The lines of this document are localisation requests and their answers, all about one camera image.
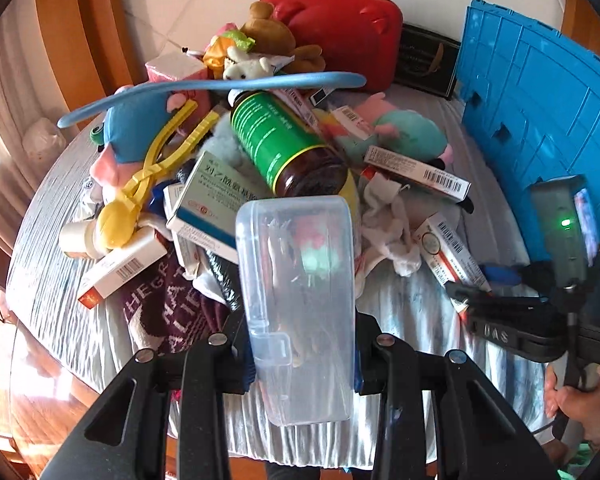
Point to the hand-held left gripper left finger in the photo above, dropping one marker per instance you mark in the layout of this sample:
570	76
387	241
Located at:
235	355

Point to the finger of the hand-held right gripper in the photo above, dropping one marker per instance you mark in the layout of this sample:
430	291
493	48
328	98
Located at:
505	303
502	274

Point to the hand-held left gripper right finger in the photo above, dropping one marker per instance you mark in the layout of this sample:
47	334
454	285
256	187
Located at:
367	360

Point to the white red medicine box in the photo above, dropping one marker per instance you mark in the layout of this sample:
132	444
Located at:
450	255
415	172

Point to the clear plastic box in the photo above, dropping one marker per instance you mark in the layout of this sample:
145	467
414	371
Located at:
300	310

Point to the wooden desktop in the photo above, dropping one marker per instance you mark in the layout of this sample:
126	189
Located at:
55	385

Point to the person's right hand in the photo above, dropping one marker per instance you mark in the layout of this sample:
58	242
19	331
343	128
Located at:
590	405

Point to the grey striped tablecloth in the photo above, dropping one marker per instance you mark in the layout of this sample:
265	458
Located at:
430	335

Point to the maroon knitted hat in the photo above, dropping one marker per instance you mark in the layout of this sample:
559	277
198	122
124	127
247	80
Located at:
175	310

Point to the white sock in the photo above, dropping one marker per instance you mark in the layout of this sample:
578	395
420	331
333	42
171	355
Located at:
390	230

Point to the blue plastic crate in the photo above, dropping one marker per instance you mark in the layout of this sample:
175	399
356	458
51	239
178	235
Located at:
530	110

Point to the white orange medicine box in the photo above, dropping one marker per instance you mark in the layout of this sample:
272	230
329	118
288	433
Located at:
125	270

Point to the blue white medicine box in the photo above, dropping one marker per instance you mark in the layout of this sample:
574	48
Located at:
205	200

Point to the pink plush toy teal dress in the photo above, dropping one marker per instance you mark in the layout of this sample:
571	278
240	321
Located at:
410	135

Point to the yellow snowball clip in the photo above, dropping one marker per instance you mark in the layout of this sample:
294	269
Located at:
115	220

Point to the grey fluffy plush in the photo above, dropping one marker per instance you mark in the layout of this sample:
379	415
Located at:
227	145

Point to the small white barcode box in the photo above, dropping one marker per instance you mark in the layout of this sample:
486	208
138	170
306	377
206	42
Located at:
352	120

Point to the black gift box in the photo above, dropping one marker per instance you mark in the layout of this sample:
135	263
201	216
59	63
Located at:
425	60

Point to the green label brown bottle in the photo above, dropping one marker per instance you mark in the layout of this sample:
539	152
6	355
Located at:
275	135

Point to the pink pig plush blue body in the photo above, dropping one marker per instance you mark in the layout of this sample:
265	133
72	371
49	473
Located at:
130	130

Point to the blue flocked hanger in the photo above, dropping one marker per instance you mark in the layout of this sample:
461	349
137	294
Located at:
280	80

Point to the white plastic bag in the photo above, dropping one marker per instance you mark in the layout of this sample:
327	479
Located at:
42	142

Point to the white plush toy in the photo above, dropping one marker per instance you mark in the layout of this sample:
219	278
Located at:
250	67

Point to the red hard case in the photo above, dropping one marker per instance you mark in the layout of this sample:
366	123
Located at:
340	30

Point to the pink box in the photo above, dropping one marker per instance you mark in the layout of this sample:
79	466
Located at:
175	67

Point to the yellow green plush toy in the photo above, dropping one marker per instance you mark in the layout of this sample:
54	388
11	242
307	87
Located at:
225	42

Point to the brown bear plush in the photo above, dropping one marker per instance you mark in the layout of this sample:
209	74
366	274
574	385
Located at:
275	35

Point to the beige curtain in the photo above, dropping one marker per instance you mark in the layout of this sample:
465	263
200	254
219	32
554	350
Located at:
5	110

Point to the wooden door frame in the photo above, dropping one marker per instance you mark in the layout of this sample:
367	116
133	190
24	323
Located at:
80	20

